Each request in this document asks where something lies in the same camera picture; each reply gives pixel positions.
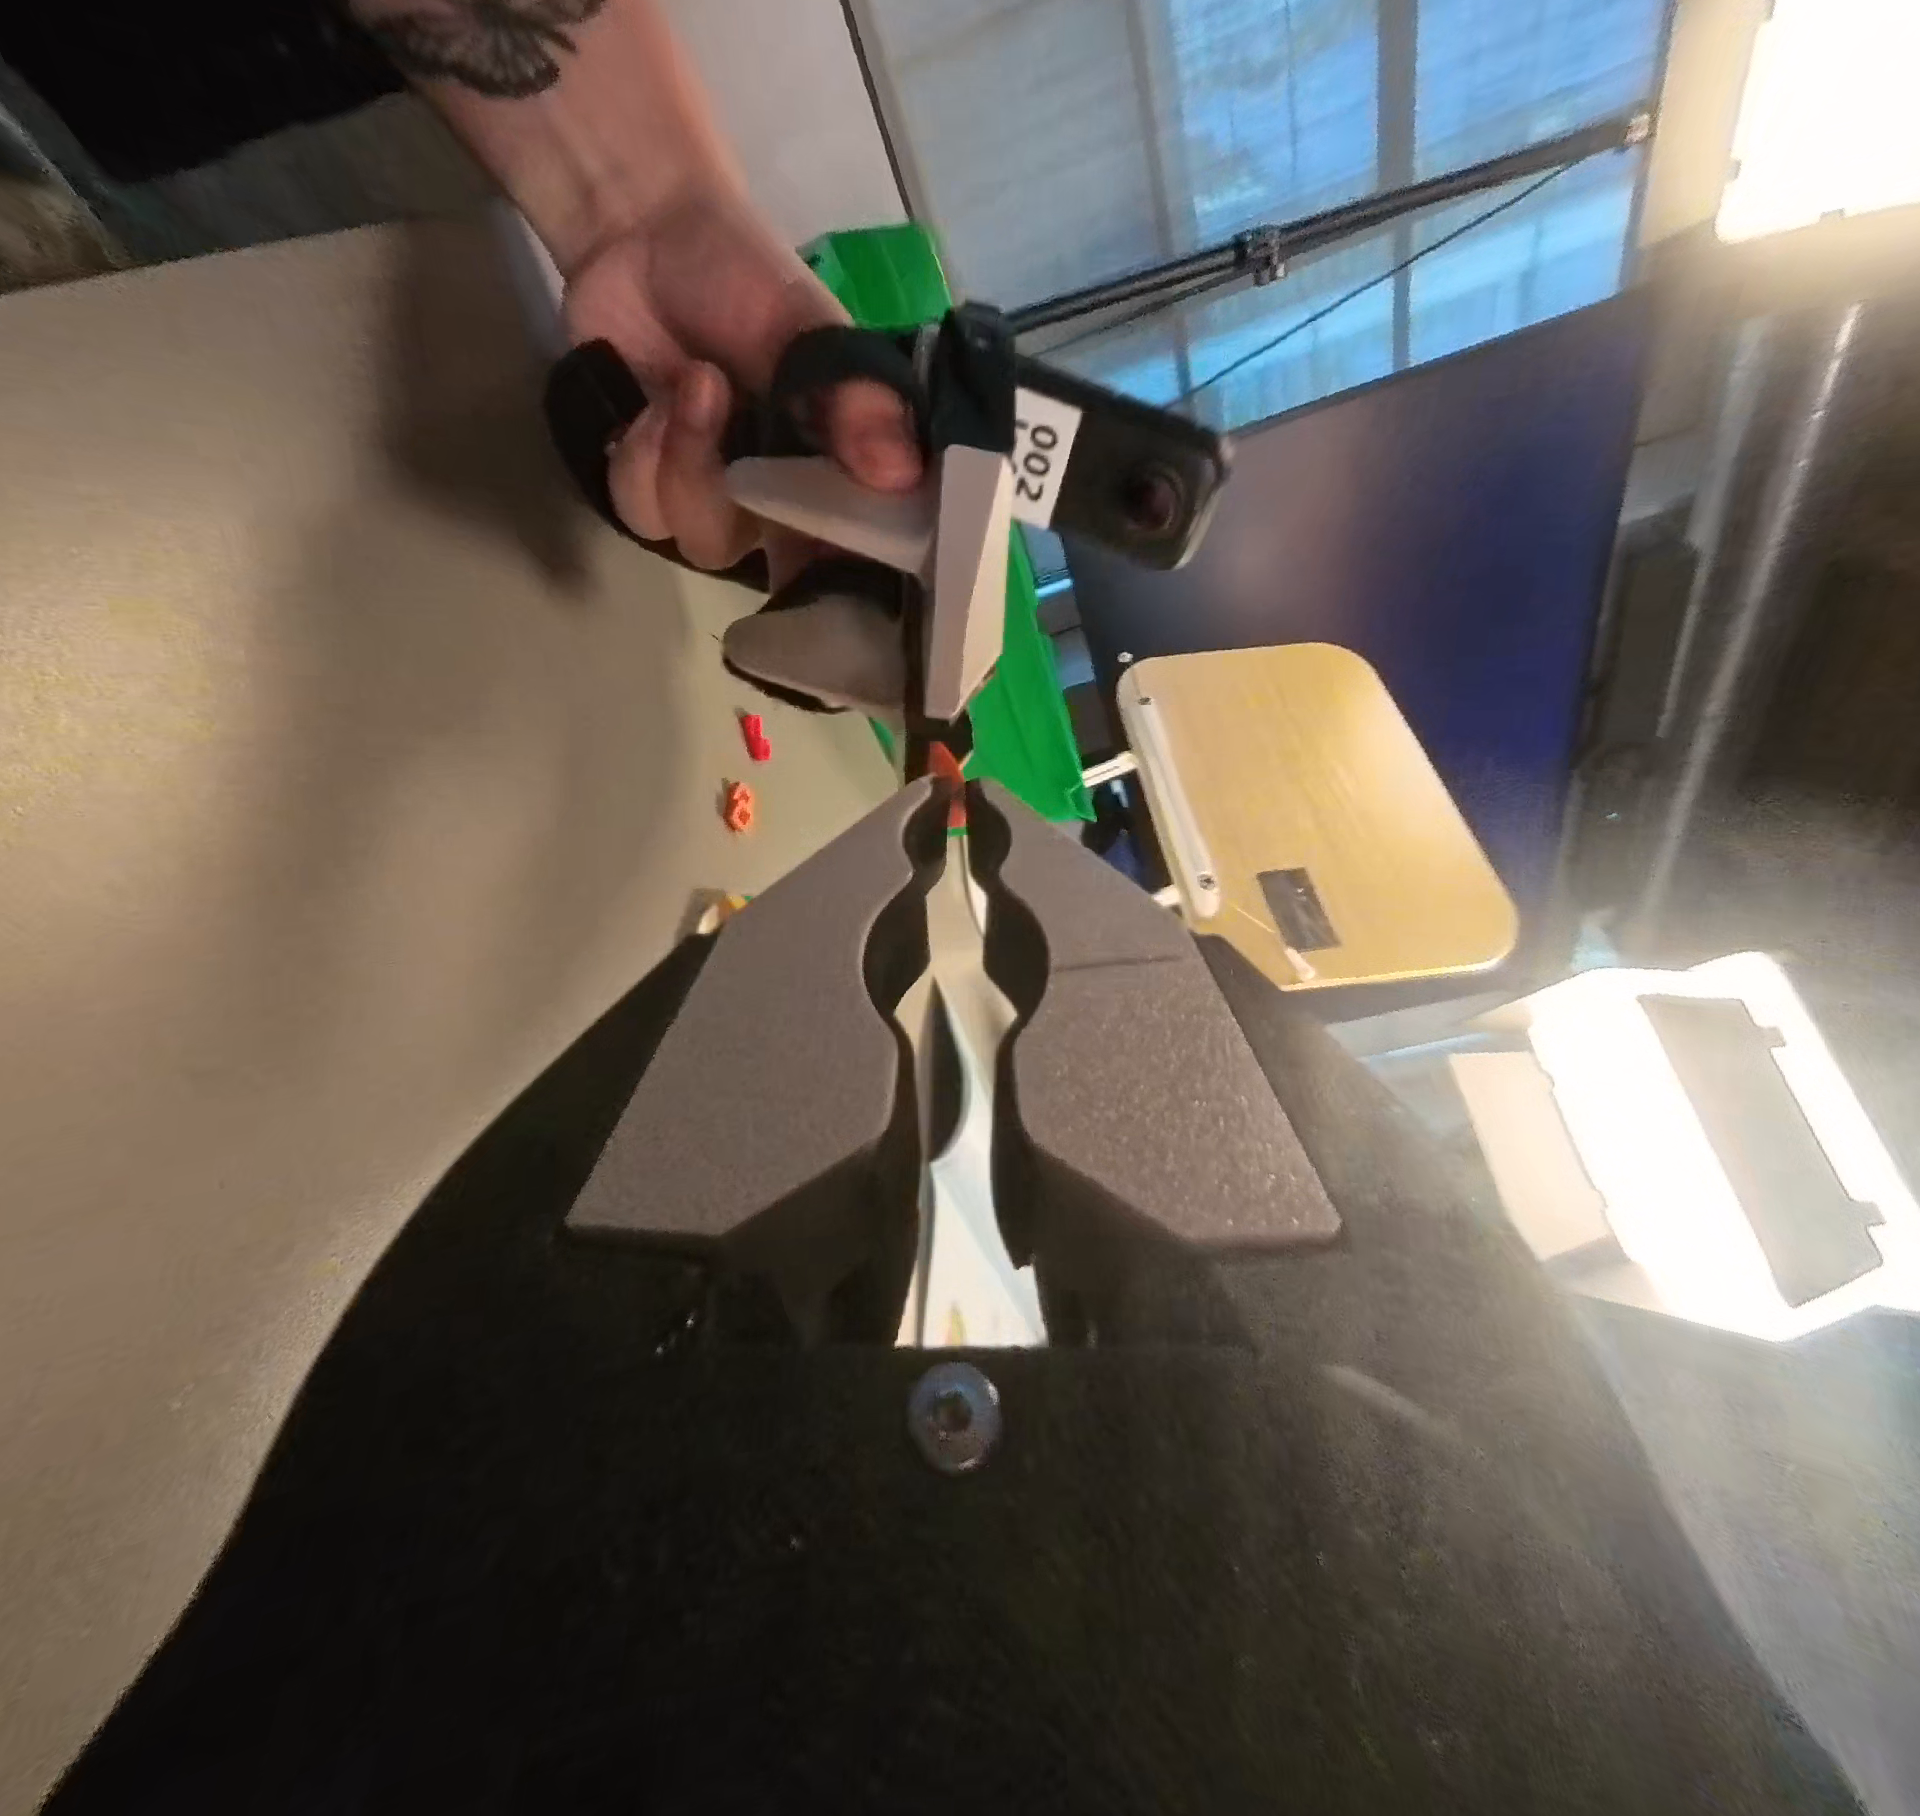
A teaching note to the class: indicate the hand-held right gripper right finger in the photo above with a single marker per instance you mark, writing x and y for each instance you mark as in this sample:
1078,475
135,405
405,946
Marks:
1169,1097

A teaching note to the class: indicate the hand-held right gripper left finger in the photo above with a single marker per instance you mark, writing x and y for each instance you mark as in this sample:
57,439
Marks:
749,1082

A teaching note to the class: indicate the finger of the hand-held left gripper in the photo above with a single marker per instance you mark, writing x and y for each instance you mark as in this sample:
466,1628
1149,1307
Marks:
966,573

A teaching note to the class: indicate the orange lego brick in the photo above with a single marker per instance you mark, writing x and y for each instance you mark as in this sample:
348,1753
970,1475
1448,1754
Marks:
941,764
736,806

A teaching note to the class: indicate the person's left forearm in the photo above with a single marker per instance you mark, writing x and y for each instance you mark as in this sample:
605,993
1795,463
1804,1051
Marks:
570,91

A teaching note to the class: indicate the red lego brick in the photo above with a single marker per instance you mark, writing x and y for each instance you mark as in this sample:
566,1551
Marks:
754,733

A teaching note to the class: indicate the person's left hand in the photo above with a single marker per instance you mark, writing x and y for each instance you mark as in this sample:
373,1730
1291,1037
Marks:
675,317

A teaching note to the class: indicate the green divided plastic bin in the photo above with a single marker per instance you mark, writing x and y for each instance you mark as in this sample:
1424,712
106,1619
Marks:
1036,677

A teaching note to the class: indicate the black tripod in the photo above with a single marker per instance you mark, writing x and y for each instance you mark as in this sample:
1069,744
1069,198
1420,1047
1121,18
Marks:
1275,250

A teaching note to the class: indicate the wooden board on white stand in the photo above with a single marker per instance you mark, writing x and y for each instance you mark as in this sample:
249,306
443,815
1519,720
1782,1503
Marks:
1320,811

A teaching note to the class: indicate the bright light panel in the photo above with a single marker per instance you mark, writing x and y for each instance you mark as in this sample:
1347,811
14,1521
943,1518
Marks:
1831,62

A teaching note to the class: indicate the person's black top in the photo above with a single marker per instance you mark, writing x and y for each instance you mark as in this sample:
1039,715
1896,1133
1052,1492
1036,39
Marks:
195,16

